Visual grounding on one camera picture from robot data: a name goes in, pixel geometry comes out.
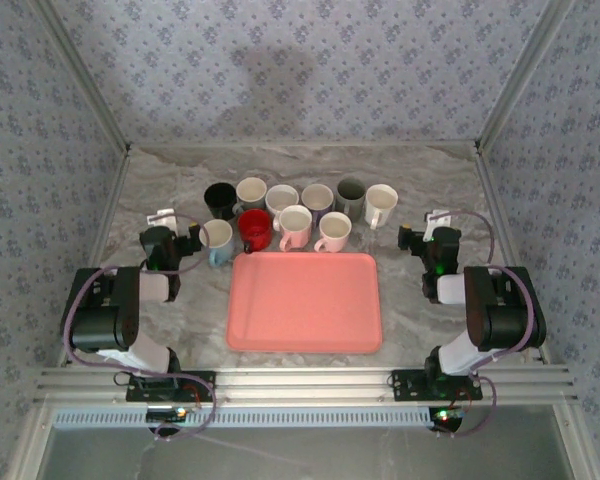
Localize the light blue mug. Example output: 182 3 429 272
198 218 235 269

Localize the white faceted mug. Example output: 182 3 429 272
364 183 400 231

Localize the black mug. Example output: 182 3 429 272
203 182 239 221

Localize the red mug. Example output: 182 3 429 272
237 208 274 253

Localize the dark grey mug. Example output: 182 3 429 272
335 178 369 221

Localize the grey mug cream inside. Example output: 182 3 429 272
235 176 269 211

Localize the pale pink mug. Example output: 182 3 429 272
313 211 353 254

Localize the white round mug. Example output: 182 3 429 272
265 184 302 214

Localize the purple mug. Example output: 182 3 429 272
300 183 334 214

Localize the pink plastic tray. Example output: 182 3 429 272
224 251 385 355

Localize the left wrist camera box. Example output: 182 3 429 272
146 208 177 227

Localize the aluminium side rail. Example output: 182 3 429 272
57 149 131 369
474 147 554 366

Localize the aluminium wall rail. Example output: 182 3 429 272
128 141 480 150

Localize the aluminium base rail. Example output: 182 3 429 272
35 364 580 407

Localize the aluminium corner post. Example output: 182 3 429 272
474 0 579 151
32 0 133 154

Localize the slotted cable duct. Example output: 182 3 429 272
52 407 434 430

